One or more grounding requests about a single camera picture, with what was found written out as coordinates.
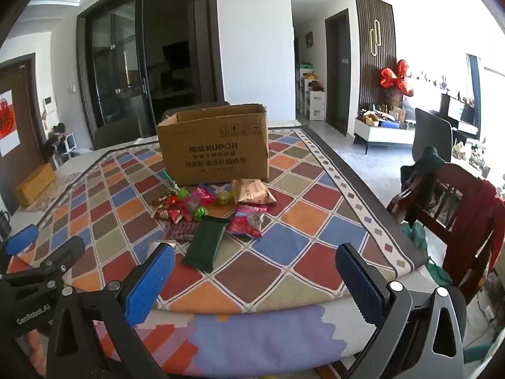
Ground brown paper biscuit packet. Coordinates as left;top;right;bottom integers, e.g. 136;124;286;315
231;179;277;207

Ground red candy packet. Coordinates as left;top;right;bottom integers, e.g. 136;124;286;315
153;205;184;224

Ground green lollipop with teal stick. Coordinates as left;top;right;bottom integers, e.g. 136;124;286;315
160;170;191;201

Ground black piano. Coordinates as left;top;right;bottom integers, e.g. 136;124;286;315
439;93;480;135

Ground colourful checked tablecloth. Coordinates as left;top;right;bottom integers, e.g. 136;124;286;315
18;124;429;313

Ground brown door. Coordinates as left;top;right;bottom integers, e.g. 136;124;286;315
0;53;56;216

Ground red garment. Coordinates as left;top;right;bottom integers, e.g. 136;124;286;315
434;162;505;285

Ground teal cloth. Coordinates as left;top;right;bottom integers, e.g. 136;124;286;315
400;223;448;285

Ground dark interior door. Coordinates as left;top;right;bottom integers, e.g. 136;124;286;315
324;9;352;137

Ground yellow wooden box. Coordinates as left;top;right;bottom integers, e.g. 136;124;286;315
15;163;56;208

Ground black glass sliding door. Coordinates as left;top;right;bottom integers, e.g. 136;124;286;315
76;0;218;140

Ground black chair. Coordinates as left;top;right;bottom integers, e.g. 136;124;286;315
411;108;453;163

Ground pink snack packet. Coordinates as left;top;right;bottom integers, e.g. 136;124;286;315
226;203;268;239

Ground red foil balloons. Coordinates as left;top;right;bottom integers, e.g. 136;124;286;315
380;59;415;98

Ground brown cardboard box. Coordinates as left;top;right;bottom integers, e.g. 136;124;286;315
157;104;270;187

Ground white and red door poster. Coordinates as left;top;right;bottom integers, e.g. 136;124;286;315
0;90;21;157

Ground wooden chair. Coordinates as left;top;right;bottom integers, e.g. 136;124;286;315
389;162;505;304

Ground white low cabinet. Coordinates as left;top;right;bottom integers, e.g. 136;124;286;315
353;116;416;155

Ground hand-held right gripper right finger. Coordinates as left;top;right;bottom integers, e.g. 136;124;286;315
335;244;466;379

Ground dark red striped packet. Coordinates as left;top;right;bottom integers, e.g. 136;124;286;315
163;221;200;242

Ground magenta candy packet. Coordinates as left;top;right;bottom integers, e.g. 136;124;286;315
188;184;217;211

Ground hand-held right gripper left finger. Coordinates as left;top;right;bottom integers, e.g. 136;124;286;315
46;243;176;379

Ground dark green snack packet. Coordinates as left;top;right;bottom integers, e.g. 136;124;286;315
182;216;230;273

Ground white shelf unit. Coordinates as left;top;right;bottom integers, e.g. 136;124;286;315
300;74;326;121

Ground dark green garment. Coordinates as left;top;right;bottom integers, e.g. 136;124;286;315
400;146;448;195

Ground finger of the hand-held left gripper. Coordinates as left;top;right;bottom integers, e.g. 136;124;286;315
0;236;86;304
0;225;39;273

